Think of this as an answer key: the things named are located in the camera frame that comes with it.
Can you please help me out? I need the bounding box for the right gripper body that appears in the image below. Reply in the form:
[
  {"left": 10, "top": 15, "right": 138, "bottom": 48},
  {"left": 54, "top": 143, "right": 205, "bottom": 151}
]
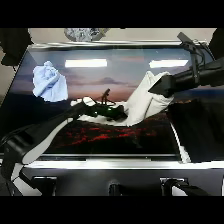
[{"left": 147, "top": 73, "right": 178, "bottom": 99}]

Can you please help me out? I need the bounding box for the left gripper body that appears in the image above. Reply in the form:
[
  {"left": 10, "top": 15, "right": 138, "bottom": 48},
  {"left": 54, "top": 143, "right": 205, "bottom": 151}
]
[{"left": 82, "top": 101, "right": 129, "bottom": 122}]

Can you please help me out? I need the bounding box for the white shirt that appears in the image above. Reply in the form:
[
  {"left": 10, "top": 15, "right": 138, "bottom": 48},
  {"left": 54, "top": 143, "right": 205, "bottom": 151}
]
[{"left": 70, "top": 70, "right": 176, "bottom": 128}]

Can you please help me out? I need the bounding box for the black garment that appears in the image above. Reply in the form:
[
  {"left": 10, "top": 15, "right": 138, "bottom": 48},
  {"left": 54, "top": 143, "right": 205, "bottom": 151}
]
[{"left": 166, "top": 98, "right": 224, "bottom": 164}]

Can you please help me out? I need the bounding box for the light blue garment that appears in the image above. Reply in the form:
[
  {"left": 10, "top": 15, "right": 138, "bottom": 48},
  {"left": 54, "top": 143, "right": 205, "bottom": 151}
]
[{"left": 32, "top": 60, "right": 69, "bottom": 103}]

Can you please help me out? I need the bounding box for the grey patterned garment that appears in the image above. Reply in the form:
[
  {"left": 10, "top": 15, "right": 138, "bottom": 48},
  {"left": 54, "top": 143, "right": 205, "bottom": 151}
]
[{"left": 63, "top": 27, "right": 110, "bottom": 42}]

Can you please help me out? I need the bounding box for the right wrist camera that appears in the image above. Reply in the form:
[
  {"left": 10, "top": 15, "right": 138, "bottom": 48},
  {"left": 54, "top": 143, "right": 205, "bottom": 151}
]
[{"left": 176, "top": 31, "right": 205, "bottom": 68}]

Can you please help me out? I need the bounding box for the black cable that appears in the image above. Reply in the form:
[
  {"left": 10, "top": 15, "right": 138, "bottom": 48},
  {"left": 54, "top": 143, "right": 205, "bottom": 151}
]
[{"left": 191, "top": 40, "right": 215, "bottom": 68}]

